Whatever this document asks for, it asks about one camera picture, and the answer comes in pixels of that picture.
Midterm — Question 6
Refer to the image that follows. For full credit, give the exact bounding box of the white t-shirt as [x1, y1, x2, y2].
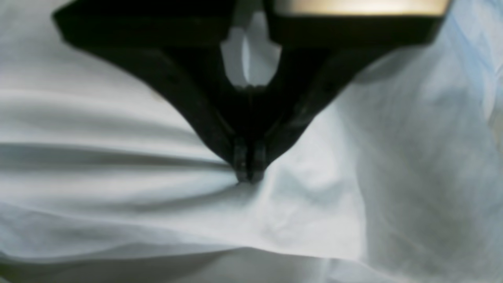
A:
[1, 0, 502, 283]

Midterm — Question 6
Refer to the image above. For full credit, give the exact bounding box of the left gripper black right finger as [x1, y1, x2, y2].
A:
[248, 0, 452, 183]

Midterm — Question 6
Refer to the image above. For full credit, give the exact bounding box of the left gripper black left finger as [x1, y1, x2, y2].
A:
[52, 0, 249, 182]

